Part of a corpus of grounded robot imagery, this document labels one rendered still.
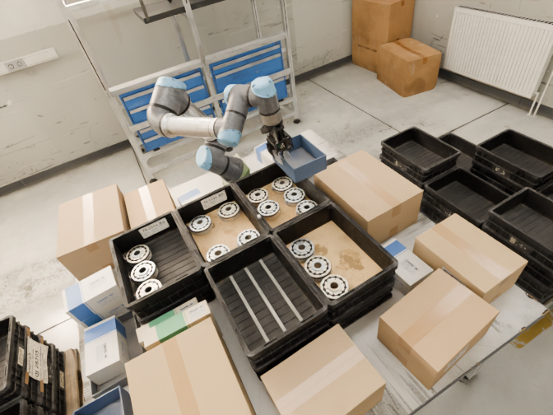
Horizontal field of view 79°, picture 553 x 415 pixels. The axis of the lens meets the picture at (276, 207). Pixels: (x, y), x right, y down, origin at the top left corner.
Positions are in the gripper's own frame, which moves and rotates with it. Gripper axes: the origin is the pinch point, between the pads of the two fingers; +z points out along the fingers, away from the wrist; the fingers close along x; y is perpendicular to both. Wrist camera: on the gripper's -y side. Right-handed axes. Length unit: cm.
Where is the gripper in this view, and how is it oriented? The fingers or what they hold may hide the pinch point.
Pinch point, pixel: (282, 160)
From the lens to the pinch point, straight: 136.8
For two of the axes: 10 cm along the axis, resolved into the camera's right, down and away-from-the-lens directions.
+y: 4.4, 5.8, -6.8
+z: 2.3, 6.6, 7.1
